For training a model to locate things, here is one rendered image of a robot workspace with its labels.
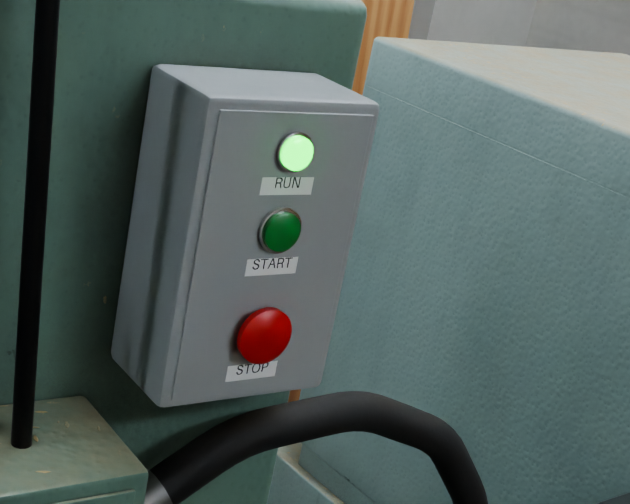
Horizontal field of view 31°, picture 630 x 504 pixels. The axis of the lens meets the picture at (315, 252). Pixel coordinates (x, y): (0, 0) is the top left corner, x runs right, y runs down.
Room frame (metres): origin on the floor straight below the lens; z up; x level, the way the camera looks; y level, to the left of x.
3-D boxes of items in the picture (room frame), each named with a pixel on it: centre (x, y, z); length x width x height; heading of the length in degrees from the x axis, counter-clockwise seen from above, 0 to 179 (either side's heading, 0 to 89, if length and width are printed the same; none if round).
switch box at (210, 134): (0.56, 0.04, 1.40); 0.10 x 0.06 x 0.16; 128
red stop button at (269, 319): (0.53, 0.02, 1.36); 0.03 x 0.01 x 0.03; 128
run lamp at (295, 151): (0.53, 0.02, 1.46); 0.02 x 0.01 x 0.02; 128
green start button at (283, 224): (0.53, 0.02, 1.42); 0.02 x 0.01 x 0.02; 128
